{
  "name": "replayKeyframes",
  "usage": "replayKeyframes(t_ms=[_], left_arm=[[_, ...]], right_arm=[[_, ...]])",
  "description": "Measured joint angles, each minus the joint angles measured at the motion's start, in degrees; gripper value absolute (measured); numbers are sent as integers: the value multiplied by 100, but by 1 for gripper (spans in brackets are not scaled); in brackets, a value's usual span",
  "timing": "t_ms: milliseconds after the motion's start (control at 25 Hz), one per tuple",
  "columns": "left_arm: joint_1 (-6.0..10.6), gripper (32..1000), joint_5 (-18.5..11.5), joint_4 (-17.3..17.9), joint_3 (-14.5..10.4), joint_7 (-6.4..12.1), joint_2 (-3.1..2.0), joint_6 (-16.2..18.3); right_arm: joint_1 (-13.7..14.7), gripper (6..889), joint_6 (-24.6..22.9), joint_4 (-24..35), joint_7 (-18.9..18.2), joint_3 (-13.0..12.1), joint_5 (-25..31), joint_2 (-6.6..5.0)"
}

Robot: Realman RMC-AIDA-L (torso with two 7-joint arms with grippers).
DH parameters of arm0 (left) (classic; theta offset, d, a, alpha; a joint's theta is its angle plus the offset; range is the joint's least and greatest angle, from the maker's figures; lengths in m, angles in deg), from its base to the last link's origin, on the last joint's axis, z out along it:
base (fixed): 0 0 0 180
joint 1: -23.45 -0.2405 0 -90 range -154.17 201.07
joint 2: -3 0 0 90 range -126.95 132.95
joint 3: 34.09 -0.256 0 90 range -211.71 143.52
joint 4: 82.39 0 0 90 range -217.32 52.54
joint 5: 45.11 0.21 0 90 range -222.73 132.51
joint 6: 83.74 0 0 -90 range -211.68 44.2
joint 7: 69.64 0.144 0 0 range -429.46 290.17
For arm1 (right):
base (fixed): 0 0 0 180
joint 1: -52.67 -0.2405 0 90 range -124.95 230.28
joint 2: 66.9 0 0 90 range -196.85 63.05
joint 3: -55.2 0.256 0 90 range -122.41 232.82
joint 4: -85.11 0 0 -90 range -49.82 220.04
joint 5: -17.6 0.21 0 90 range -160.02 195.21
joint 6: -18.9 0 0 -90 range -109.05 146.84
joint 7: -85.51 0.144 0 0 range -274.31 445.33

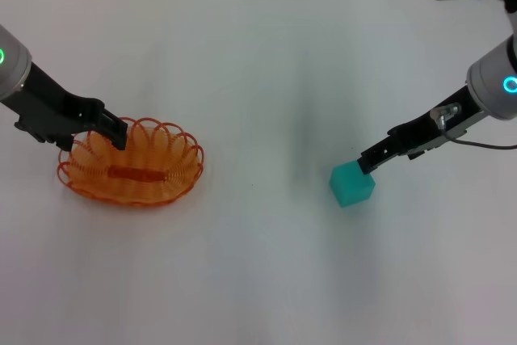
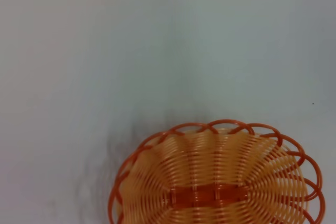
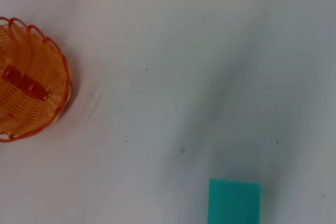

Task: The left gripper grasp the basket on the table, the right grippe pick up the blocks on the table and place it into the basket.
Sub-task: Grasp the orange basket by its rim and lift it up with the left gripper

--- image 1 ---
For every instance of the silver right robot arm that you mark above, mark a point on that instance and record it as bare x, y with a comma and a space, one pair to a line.
490, 78

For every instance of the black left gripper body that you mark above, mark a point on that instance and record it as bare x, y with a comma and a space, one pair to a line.
52, 110

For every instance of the teal foam cube block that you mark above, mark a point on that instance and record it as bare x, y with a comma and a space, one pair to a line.
351, 187

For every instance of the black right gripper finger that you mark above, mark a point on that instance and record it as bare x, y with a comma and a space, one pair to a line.
375, 158

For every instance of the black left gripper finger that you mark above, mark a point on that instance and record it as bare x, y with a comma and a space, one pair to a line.
117, 131

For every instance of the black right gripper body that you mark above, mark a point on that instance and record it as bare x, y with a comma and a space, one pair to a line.
428, 131

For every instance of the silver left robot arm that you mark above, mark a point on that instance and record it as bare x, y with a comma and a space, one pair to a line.
10, 66

